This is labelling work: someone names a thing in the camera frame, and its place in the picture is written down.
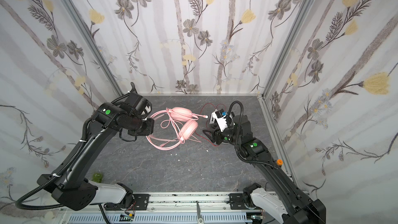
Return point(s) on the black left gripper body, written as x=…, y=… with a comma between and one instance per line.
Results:
x=144, y=127

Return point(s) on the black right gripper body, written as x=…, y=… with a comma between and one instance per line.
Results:
x=216, y=135

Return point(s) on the pink headphones with cable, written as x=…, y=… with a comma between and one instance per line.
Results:
x=183, y=121

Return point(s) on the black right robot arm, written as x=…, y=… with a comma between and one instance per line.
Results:
x=290, y=205

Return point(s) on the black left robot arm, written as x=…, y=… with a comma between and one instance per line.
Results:
x=67, y=185

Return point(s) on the brown tape roll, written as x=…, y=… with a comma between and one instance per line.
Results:
x=279, y=162

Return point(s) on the green small object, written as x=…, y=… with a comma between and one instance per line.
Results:
x=97, y=177

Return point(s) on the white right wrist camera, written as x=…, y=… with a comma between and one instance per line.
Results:
x=218, y=119

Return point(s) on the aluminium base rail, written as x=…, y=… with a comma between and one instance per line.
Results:
x=179, y=202

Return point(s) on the white perforated cable duct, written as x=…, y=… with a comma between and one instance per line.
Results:
x=160, y=218

